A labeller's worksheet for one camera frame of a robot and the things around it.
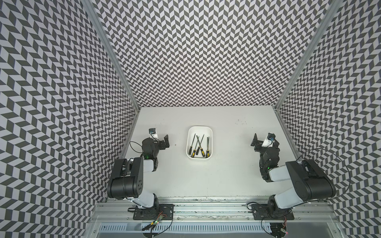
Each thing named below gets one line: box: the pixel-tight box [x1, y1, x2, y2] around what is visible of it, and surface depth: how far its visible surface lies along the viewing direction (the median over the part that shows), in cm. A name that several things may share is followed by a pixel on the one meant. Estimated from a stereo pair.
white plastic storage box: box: [186, 125, 214, 160], surface depth 98 cm
